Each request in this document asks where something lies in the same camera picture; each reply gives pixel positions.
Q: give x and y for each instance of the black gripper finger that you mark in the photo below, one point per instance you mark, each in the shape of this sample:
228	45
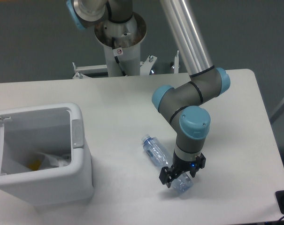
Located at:
167	175
198	163

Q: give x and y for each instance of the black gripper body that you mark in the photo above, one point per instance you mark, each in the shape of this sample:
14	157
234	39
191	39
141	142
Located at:
182	160

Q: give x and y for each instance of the clear blue plastic bottle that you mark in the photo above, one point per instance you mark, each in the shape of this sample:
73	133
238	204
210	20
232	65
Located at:
161	157

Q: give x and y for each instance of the white paper carton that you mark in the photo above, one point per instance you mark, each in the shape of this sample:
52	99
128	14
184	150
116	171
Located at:
54	161

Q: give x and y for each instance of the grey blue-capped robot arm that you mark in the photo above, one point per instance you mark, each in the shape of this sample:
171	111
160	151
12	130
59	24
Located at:
181	107

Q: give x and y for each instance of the white open trash can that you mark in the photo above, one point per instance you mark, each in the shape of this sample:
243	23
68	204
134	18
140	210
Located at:
56	129

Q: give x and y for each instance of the yellow trash item in bin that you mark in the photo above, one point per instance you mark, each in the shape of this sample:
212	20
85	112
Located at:
36	165

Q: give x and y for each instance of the white metal base frame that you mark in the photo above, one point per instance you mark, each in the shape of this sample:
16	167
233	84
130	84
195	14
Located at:
150	66

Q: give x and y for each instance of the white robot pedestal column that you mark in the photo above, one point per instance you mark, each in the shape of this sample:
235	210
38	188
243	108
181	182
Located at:
121	43

